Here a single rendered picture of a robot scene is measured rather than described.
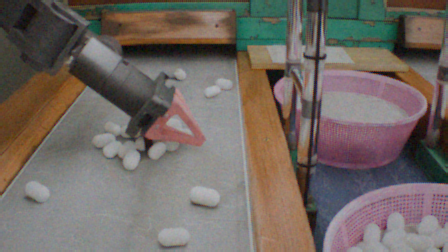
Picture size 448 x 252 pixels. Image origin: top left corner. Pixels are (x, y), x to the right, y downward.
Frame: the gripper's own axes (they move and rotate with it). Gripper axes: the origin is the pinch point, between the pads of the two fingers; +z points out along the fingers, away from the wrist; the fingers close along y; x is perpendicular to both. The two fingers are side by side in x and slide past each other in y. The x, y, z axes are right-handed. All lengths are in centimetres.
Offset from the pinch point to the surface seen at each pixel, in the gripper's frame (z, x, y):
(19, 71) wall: -47, 79, 135
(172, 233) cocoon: -1.6, 1.1, -21.0
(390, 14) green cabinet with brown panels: 28, -35, 46
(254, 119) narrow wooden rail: 5.8, -5.5, 5.2
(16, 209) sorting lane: -15.2, 14.5, -15.0
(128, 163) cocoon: -6.5, 5.8, -6.0
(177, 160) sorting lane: -1.0, 3.1, -2.7
